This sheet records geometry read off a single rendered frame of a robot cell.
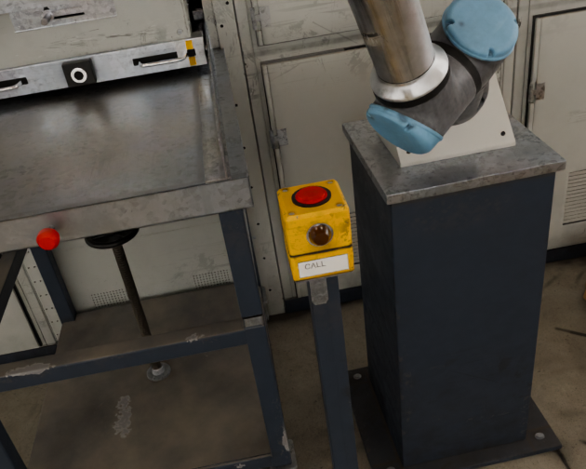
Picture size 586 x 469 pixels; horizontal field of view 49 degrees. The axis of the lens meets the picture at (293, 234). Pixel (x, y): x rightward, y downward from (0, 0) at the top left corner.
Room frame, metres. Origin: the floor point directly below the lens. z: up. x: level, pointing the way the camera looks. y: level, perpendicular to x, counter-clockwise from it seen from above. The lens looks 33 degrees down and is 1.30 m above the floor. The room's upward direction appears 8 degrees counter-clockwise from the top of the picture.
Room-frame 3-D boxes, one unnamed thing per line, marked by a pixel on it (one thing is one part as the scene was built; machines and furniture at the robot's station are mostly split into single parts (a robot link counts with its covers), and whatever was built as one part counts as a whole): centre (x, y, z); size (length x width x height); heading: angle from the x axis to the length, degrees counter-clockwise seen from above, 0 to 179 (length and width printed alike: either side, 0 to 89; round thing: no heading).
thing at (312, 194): (0.69, -0.03, 0.90); 0.04 x 0.04 x 0.02
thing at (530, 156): (1.10, -0.31, 0.74); 0.32 x 0.32 x 0.02; 5
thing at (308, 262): (0.69, -0.03, 0.85); 0.08 x 0.08 x 0.10; 4
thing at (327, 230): (0.65, -0.03, 0.87); 0.03 x 0.01 x 0.03; 94
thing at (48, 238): (0.84, 0.36, 0.82); 0.04 x 0.03 x 0.03; 4
